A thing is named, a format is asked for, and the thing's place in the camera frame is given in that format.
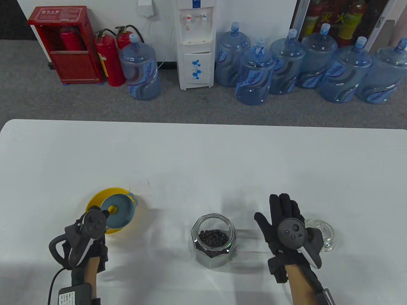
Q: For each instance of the red fire extinguisher cabinet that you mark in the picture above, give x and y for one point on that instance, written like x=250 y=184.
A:
x=76 y=66

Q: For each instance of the person's right hand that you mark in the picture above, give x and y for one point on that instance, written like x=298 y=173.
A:
x=284 y=213

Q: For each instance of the blue plastic water jug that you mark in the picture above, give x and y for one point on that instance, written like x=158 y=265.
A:
x=140 y=73

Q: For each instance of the red fire extinguisher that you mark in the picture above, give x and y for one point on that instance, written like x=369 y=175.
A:
x=122 y=41
x=71 y=39
x=111 y=63

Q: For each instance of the person's right forearm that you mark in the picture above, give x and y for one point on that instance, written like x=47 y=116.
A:
x=300 y=286

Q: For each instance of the row of blue water jugs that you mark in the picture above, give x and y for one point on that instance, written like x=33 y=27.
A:
x=254 y=76

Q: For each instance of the black wrist-worn box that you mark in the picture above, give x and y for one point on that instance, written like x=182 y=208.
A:
x=78 y=295
x=327 y=297

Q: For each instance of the clear glass jar lid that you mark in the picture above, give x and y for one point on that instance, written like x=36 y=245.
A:
x=327 y=232

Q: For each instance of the white water dispenser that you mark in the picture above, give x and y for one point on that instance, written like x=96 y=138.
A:
x=194 y=47

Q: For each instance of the black tracking controller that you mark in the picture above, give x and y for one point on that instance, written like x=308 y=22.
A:
x=93 y=225
x=291 y=233

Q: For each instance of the pile of dark coffee beans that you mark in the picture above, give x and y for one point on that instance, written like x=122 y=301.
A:
x=213 y=236

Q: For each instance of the white wall outlet box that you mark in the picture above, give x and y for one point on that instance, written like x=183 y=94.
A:
x=146 y=9

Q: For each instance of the yellow plastic bowl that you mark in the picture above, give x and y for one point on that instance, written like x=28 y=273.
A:
x=95 y=197

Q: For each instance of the blue plastic funnel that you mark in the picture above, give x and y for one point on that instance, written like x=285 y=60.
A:
x=124 y=206

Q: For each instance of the clear faceted glass jar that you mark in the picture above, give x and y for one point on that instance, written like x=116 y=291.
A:
x=216 y=262

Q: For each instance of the person's left forearm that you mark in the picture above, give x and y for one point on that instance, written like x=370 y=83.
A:
x=90 y=273

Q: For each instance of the person's left hand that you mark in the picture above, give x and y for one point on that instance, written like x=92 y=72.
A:
x=100 y=249

